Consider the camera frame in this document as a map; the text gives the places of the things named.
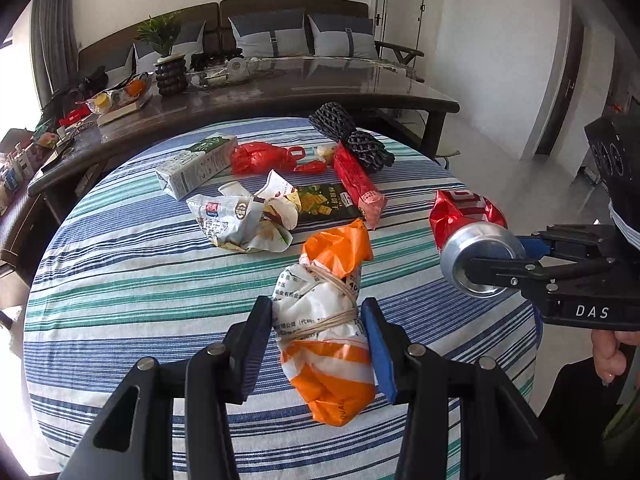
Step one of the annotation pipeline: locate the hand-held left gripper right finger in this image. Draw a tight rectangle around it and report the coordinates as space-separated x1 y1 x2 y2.
360 297 566 480

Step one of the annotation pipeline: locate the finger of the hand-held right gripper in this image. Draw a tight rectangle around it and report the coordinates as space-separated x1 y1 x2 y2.
515 232 553 261
467 257 548 291

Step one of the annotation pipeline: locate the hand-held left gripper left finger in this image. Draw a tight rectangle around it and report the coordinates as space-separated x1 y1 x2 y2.
57 296 273 480

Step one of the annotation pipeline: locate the orange white plastic bag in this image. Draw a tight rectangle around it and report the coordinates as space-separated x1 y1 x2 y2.
272 217 378 427

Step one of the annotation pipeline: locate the crushed red drink can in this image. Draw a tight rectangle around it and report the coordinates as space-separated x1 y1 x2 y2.
429 189 528 297

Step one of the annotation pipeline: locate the person's right hand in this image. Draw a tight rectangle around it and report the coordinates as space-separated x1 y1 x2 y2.
590 331 628 386

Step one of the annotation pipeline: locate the blue green striped tablecloth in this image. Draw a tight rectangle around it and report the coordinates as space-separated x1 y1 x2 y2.
22 117 538 480

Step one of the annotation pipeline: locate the crumpled white snack bag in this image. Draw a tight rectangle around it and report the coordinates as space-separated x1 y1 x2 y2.
186 194 293 253

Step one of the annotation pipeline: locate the person's dark clothing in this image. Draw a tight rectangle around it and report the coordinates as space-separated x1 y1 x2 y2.
539 360 640 480

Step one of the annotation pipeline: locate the dark green cracker packet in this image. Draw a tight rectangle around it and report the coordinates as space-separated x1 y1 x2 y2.
292 183 363 226

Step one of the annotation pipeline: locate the crumpled white red wrapper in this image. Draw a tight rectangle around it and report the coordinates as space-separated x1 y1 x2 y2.
218 170 301 231

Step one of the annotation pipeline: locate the long red snack packet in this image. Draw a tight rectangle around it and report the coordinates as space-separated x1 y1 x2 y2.
332 142 388 231

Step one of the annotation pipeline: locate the red plastic bag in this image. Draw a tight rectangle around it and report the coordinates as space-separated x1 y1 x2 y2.
230 142 328 176

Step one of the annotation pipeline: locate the black mesh net bag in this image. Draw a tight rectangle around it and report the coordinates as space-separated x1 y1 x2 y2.
309 101 396 173

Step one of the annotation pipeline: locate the green white milk carton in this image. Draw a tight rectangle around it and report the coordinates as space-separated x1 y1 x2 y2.
154 132 238 201

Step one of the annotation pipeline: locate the dark glossy curved table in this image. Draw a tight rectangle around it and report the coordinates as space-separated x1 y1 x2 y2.
27 55 461 211

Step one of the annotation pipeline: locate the dark side cabinet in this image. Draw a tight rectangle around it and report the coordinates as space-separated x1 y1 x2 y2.
0 192 47 288

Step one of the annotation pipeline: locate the clear glass tray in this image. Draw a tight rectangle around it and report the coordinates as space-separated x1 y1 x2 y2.
186 62 256 89

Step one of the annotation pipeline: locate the white flat tray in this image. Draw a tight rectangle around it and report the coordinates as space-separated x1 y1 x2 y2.
96 95 153 127

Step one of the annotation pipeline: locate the white door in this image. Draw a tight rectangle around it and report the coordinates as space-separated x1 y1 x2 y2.
372 0 437 61

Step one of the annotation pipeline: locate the black bubbled vase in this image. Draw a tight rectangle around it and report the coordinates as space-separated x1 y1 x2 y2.
154 55 190 96

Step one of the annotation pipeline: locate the packaged fruit tray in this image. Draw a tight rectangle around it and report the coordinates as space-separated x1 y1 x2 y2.
90 74 153 113

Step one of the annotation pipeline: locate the small red packet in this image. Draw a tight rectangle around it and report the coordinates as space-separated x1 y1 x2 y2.
59 110 94 129

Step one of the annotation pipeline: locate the small grey pillow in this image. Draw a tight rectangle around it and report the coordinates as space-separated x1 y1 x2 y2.
132 42 166 73
170 21 206 56

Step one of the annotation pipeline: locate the black handbag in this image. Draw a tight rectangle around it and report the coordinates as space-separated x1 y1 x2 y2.
77 67 109 93

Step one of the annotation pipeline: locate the green potted plant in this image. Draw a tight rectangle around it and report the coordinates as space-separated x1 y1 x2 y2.
136 12 183 58

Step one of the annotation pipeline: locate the brown sofa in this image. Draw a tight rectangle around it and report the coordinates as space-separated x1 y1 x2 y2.
77 0 426 86

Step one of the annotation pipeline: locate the grey curtain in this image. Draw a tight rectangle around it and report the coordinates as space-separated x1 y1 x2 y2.
30 0 78 111

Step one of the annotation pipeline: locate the dark wooden door frame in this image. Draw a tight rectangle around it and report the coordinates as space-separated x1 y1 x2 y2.
534 10 586 161

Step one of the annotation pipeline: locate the large grey strapped pillow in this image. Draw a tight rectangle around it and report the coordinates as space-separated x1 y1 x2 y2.
229 8 311 58
307 14 378 60

